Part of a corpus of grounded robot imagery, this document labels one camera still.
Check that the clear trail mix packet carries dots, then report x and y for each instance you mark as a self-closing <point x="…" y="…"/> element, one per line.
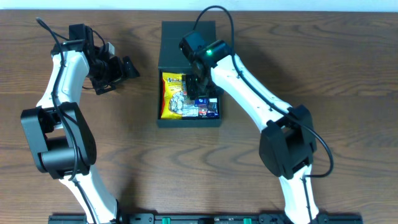
<point x="189" y="110"/>

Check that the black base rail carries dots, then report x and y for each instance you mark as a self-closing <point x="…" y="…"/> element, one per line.
<point x="265" y="218"/>

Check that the dark blue chocolate bar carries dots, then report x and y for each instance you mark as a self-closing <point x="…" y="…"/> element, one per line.
<point x="212" y="111"/>

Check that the blue Eclipse gum pack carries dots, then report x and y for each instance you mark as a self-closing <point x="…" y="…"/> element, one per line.
<point x="201" y="102"/>

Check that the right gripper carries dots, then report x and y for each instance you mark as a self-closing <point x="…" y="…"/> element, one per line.
<point x="197" y="83"/>

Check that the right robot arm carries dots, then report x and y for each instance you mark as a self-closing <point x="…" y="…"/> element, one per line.
<point x="288" y="140"/>

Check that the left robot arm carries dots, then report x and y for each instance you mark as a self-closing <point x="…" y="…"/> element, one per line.
<point x="60" y="141"/>

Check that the yellow nut snack bag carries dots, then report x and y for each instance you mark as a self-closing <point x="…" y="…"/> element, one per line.
<point x="173" y="96"/>

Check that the black gift box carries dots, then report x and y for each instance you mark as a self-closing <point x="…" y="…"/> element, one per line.
<point x="171" y="59"/>

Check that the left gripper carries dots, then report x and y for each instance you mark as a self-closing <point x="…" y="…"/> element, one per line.
<point x="116" y="70"/>

